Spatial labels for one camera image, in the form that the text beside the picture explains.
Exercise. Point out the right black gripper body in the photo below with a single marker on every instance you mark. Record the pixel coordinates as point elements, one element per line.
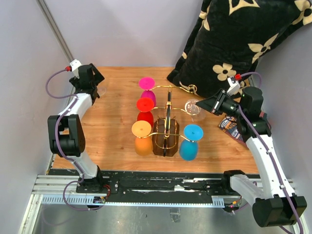
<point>225,105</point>

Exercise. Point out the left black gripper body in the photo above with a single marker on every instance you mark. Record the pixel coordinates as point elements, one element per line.
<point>75,82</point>

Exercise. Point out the clear wine glass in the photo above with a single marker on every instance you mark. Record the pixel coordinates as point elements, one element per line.
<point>195,112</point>
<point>101,91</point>

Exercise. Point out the clear wine glass front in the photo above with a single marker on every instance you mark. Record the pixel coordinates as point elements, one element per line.
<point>195,112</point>

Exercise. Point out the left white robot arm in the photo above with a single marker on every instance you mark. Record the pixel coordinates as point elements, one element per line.
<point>66,136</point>

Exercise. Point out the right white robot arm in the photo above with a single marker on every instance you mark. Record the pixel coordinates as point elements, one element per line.
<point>276,203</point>

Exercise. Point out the pink wine glass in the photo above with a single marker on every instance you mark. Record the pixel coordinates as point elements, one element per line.
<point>147,84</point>

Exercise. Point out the blue wine glass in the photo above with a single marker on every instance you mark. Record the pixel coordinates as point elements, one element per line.
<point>189,146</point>

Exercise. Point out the red wine glass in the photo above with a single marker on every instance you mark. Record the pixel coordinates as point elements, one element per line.
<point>145,105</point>

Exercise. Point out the orange wine glass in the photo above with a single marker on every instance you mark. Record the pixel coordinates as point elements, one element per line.
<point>143,142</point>

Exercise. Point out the printed cloth bag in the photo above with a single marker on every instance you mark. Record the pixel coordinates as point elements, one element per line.
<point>228,125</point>

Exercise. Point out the black floral blanket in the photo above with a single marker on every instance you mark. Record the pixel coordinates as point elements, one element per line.
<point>229,38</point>

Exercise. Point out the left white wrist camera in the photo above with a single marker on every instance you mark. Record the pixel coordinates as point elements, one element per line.
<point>73,67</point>

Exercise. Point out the gold wire glass rack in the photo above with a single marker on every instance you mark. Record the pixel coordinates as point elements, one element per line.
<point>165,134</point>

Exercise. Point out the aluminium corner post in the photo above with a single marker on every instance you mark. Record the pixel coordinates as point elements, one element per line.
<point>55,29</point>

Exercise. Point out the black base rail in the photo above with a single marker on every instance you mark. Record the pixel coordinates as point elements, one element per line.
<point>161,188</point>

